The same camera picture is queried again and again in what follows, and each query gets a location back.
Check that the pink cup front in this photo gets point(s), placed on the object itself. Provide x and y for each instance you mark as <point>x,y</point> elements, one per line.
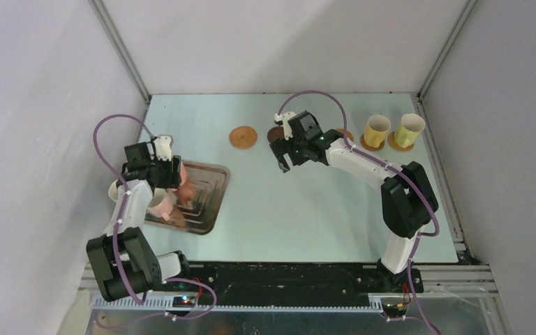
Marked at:
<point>161,205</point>

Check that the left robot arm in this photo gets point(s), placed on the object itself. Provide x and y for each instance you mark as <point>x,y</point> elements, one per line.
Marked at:
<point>123,263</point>

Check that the metal tray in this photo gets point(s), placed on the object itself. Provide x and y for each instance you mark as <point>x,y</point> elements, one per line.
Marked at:
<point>196,209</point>

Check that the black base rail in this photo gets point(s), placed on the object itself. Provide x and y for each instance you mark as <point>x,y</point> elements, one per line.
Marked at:
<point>302,285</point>

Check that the light yellow-green cup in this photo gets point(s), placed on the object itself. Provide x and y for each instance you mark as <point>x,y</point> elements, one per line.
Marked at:
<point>410,128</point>

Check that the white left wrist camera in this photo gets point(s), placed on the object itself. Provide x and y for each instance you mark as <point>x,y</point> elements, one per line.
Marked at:
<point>163,147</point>

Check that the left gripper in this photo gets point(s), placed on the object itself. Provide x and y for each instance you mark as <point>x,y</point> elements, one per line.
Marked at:
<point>173,167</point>

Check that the yellow cup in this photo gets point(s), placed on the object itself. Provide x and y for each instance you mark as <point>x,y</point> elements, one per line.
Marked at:
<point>376,130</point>

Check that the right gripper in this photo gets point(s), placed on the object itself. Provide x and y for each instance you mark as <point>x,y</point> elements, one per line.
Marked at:
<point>285,150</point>

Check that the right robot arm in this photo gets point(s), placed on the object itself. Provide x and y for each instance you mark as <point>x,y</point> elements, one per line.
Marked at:
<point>407,198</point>

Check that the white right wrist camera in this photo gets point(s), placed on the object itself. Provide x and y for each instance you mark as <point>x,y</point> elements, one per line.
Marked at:
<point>283,120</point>

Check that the woven rattan coaster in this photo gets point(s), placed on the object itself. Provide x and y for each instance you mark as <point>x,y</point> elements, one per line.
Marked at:
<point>392,143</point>
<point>243,137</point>

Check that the pink cup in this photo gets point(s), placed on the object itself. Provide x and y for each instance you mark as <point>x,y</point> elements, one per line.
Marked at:
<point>161,205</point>
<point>183,175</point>

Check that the dark wooden coaster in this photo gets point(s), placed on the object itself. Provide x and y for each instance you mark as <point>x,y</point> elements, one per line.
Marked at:
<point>274,134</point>

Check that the light blue cup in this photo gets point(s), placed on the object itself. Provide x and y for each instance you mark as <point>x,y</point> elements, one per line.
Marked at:
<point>112,192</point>

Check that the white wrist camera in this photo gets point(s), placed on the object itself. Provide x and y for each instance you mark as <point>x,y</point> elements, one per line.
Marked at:
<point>283,120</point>
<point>163,147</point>

